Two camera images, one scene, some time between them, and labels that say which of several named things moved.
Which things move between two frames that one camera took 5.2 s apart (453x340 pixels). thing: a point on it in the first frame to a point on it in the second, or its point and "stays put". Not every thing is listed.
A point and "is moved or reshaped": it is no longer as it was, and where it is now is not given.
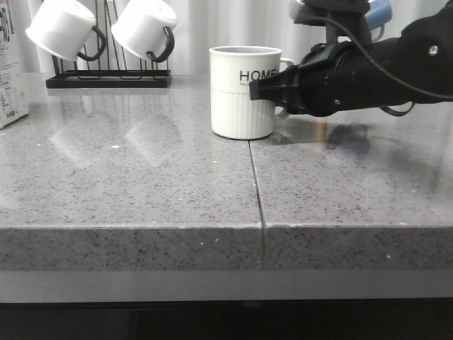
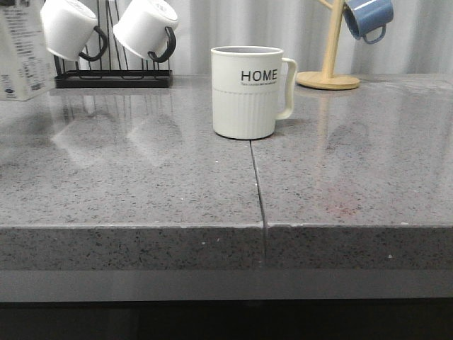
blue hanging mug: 380,13 stays put
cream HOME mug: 233,115 stays put
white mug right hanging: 146,27 stays put
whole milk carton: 14,81 is moved or reshaped
